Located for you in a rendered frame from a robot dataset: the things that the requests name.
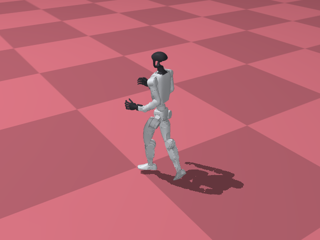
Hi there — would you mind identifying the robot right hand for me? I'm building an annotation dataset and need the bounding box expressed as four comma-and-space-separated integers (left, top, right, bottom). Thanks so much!
137, 77, 150, 89

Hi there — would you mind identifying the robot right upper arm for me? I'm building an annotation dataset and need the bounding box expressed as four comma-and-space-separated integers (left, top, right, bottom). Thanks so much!
166, 69, 174, 93

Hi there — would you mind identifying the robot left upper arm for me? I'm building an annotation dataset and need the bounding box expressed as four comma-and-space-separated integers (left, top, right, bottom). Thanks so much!
147, 76, 161, 106

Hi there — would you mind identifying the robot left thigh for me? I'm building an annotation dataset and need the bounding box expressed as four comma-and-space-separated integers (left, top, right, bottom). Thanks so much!
143, 115, 161, 147

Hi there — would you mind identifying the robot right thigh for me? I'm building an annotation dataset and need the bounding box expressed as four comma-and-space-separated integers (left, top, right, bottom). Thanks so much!
159, 110, 175, 149

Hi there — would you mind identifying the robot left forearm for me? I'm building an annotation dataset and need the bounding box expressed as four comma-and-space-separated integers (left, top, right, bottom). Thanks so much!
137, 100, 158, 113

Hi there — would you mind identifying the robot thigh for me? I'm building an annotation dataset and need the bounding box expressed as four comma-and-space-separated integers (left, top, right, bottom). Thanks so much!
143, 115, 161, 147
159, 110, 175, 149

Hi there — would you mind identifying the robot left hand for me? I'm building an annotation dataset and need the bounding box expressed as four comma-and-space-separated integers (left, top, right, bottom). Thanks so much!
125, 98, 143, 111

